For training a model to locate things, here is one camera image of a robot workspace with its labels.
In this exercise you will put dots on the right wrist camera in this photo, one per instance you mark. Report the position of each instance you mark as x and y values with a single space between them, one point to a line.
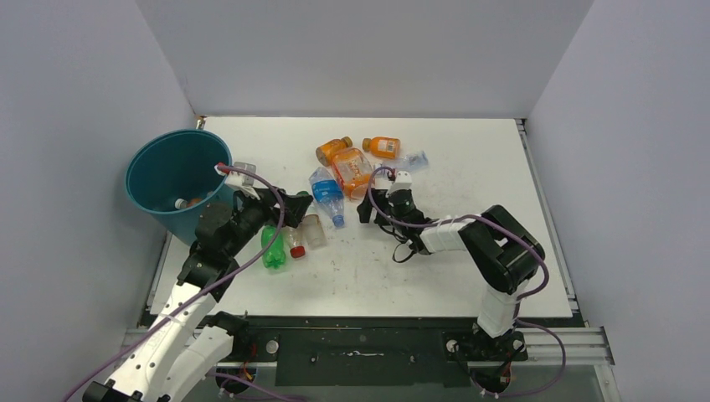
402 181

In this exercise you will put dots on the red cap small bottle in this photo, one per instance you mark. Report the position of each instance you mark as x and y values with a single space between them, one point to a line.
294 241

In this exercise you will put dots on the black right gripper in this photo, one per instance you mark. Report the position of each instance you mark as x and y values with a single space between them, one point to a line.
379 198

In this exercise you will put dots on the teal plastic bin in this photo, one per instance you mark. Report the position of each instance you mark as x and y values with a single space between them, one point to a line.
179 164

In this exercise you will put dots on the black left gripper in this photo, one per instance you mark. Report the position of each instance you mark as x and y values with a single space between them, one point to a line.
266 204

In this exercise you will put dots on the blue label water bottle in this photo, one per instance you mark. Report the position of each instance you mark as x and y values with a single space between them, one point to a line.
328 195

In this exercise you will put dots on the small orange juice bottle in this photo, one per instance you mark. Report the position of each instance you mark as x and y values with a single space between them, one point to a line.
325 152

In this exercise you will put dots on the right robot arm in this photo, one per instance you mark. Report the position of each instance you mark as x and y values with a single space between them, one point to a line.
508 257

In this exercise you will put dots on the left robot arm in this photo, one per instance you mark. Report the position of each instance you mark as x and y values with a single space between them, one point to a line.
183 344

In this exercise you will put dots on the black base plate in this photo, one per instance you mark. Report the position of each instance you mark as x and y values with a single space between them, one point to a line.
370 351

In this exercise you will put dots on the orange bottle with barcode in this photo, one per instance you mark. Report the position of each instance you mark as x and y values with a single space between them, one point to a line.
383 147

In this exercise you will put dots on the large orange label bottle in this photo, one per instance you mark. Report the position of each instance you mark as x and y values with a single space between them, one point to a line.
353 172

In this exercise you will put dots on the green plastic bottle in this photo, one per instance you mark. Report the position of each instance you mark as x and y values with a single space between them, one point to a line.
275 256

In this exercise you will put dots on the crushed clear water bottle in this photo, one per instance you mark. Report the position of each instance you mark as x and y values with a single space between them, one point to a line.
411 163

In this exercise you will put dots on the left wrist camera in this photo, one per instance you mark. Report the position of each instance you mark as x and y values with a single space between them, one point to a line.
241 175

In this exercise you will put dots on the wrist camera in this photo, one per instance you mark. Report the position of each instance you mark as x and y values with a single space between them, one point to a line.
241 175
402 181

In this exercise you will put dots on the bottle inside bin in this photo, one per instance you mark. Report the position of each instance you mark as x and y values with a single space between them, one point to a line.
182 203

